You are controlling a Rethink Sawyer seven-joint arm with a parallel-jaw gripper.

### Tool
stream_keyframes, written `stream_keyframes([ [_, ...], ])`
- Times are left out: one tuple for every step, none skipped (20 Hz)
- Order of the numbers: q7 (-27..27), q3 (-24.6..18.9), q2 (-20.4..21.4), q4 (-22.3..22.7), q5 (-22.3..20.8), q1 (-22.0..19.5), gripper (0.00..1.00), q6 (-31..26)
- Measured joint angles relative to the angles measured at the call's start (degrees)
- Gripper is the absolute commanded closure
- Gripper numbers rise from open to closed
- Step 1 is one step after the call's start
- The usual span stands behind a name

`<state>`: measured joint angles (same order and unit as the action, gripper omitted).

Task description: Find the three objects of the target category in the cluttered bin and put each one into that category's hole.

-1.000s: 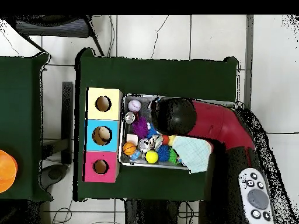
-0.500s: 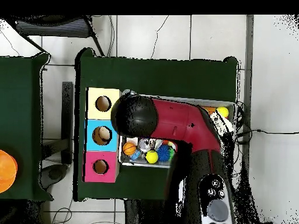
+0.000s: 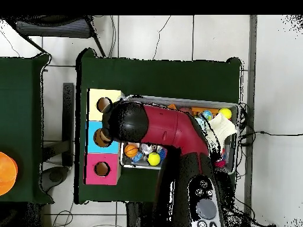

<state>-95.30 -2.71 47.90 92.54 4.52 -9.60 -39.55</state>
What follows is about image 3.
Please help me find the silver drink can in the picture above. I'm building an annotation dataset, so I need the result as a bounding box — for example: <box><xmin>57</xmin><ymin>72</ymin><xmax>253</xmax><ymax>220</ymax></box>
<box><xmin>140</xmin><ymin>144</ymin><xmax>154</xmax><ymax>155</ymax></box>

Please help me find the shallow silver mesh bin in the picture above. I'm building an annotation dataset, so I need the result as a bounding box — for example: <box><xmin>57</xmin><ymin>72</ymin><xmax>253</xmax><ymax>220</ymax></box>
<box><xmin>120</xmin><ymin>95</ymin><xmax>240</xmax><ymax>175</ymax></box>

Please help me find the wooden box with three holes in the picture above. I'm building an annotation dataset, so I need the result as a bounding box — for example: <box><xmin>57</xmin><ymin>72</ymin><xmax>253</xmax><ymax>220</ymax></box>
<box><xmin>83</xmin><ymin>87</ymin><xmax>125</xmax><ymax>186</ymax></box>

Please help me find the orange toy basketball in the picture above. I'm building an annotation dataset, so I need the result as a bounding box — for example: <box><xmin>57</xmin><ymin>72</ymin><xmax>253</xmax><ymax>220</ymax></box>
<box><xmin>124</xmin><ymin>144</ymin><xmax>139</xmax><ymax>158</ymax></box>

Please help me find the yellow smiley ball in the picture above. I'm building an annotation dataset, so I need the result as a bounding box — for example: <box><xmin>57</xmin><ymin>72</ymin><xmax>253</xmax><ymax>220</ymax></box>
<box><xmin>147</xmin><ymin>152</ymin><xmax>161</xmax><ymax>167</ymax></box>

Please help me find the dark green table cloth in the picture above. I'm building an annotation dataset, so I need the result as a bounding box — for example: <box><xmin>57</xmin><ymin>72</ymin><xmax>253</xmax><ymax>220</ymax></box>
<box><xmin>75</xmin><ymin>48</ymin><xmax>243</xmax><ymax>205</ymax></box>

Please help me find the globe print ball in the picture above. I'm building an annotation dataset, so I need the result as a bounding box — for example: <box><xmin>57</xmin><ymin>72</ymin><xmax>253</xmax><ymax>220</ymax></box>
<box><xmin>202</xmin><ymin>109</ymin><xmax>214</xmax><ymax>121</ymax></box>

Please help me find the cream waffle cloth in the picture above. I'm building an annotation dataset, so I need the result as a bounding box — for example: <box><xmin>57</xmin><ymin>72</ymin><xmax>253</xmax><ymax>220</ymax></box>
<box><xmin>209</xmin><ymin>113</ymin><xmax>237</xmax><ymax>147</ymax></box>

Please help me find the plain yellow ball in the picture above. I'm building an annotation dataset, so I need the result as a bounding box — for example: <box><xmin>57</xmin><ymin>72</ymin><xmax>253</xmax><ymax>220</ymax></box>
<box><xmin>218</xmin><ymin>108</ymin><xmax>232</xmax><ymax>120</ymax></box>

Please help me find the black upright panel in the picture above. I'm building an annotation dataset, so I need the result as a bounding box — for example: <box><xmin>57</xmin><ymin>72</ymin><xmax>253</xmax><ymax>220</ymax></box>
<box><xmin>62</xmin><ymin>82</ymin><xmax>75</xmax><ymax>167</ymax></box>

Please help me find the dark green side-table cloth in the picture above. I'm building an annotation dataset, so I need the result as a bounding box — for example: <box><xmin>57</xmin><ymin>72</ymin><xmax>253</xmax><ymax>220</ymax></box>
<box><xmin>0</xmin><ymin>53</ymin><xmax>54</xmax><ymax>204</ymax></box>

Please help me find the black chair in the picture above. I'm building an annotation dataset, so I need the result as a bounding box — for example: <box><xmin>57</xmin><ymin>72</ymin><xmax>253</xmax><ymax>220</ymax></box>
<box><xmin>4</xmin><ymin>15</ymin><xmax>107</xmax><ymax>58</ymax></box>

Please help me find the orange plastic bowl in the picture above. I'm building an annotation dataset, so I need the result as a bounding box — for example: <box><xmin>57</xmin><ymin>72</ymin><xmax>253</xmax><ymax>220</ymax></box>
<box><xmin>0</xmin><ymin>151</ymin><xmax>19</xmax><ymax>196</ymax></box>

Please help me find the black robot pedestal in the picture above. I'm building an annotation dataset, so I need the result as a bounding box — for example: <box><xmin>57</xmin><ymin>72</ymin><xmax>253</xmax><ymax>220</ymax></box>
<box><xmin>125</xmin><ymin>202</ymin><xmax>157</xmax><ymax>227</ymax></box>

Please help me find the black floor cable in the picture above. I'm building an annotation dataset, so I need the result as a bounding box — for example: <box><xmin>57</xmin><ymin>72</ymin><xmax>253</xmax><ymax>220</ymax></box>
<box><xmin>240</xmin><ymin>130</ymin><xmax>303</xmax><ymax>142</ymax></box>

